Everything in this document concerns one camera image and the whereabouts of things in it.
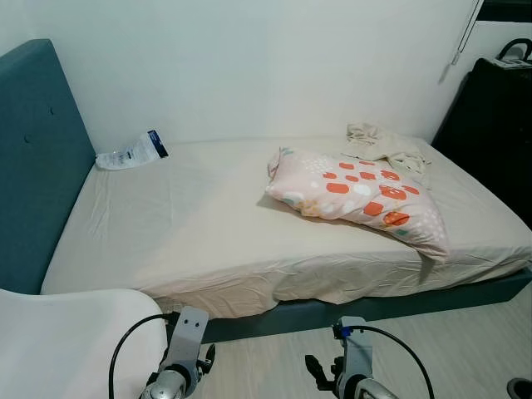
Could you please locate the pink pillow with orange shapes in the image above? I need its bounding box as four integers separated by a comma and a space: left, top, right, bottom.
265, 147, 451, 264

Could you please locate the white plastic chair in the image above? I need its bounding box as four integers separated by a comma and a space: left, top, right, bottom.
0, 288, 169, 399

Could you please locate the mattress with beige sheet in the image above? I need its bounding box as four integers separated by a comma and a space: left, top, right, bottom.
41, 135, 532, 321

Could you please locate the dark grey round object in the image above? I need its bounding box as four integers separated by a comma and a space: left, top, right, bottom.
506, 377, 532, 399

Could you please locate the clear plastic package, blue label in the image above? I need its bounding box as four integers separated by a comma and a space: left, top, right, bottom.
95, 130, 170, 171

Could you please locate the crumpled beige cloth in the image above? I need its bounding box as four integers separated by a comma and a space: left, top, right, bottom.
344, 122, 434, 177

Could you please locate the teal upholstered bed headboard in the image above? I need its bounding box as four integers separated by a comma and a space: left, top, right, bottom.
0, 39, 97, 296

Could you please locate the black suitcase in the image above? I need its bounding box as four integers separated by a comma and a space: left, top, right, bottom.
431, 57, 532, 227

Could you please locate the white blind wand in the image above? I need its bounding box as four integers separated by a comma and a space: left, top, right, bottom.
451, 0, 485, 67

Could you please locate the dark window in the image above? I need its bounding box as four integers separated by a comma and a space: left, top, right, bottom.
478, 0, 532, 22

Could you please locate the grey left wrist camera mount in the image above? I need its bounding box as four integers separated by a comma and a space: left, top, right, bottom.
164, 305, 211, 371

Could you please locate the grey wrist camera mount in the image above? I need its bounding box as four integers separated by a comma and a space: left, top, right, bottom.
334, 316, 377, 382
164, 305, 211, 371

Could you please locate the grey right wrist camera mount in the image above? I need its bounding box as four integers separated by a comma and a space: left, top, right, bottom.
334, 316, 377, 382

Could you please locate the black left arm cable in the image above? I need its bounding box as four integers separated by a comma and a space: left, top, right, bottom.
109, 312, 180, 399

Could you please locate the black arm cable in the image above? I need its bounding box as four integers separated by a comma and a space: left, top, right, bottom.
109, 312, 180, 399
356, 324, 436, 399

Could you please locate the teal bed frame base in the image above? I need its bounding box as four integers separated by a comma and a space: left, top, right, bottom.
202, 268, 532, 343

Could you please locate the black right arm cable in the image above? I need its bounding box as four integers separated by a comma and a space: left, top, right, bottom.
356, 324, 436, 399

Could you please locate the black curved handle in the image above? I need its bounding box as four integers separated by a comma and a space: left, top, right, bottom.
495, 37, 532, 68

